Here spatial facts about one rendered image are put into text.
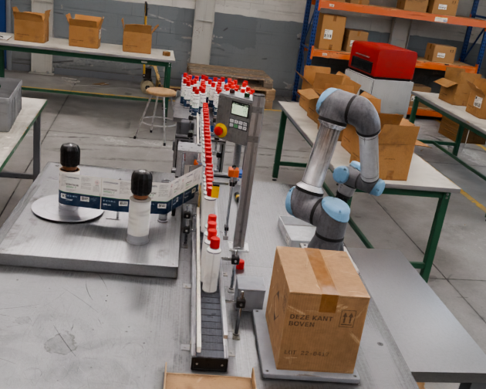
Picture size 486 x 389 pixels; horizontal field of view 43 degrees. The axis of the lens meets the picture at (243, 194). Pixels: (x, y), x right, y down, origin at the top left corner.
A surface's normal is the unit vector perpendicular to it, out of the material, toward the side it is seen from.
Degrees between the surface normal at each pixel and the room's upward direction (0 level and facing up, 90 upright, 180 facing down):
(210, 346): 0
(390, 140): 100
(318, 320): 90
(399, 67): 90
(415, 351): 0
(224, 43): 90
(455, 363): 0
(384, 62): 90
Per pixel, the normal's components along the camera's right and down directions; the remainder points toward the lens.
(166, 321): 0.12, -0.93
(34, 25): 0.07, 0.37
